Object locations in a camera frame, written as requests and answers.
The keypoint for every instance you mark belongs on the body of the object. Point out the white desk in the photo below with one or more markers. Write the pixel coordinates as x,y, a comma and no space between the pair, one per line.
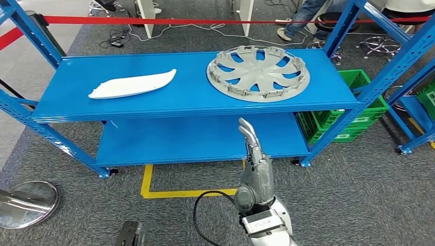
246,17

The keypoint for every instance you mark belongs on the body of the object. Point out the black pole stanchion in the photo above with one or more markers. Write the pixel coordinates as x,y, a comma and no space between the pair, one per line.
17,93

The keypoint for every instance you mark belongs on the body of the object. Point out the white power strip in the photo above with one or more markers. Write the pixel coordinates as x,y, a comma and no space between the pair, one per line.
283,21

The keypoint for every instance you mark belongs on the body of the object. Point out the white curved plastic trim part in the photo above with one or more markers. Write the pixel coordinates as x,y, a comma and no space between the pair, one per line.
129,85

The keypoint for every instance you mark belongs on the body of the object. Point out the chrome stanchion base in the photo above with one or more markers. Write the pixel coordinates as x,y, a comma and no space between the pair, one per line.
399,102

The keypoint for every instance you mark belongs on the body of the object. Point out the black round stool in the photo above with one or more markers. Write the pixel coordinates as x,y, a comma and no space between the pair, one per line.
331,22
379,46

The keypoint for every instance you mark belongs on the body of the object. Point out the green plastic crate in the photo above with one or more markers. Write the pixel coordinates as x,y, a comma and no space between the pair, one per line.
370,112
426,102
326,130

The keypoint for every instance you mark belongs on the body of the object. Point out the chrome stanchion with round base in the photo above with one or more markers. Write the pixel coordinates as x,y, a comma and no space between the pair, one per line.
23,203

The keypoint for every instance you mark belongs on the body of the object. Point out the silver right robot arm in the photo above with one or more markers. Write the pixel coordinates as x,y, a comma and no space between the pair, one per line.
285,237

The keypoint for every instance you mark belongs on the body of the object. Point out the person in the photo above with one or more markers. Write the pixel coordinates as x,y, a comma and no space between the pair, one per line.
407,5
306,17
105,4

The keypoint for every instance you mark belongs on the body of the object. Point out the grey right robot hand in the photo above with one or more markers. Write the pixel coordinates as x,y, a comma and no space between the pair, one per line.
258,180

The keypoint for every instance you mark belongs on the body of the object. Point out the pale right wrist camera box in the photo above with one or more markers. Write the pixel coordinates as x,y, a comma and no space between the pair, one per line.
263,222

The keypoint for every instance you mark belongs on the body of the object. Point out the chrome stanchion with black head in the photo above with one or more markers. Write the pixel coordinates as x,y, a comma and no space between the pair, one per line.
46,32

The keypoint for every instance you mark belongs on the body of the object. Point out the grey plastic wheel cover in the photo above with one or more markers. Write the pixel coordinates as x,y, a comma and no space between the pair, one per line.
258,73

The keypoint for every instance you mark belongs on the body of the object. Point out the red barrier belt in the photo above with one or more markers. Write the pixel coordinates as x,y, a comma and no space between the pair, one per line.
204,21
8,39

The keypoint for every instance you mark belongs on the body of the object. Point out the blue metal shelf rack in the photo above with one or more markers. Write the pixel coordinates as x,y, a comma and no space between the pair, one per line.
413,108
190,139

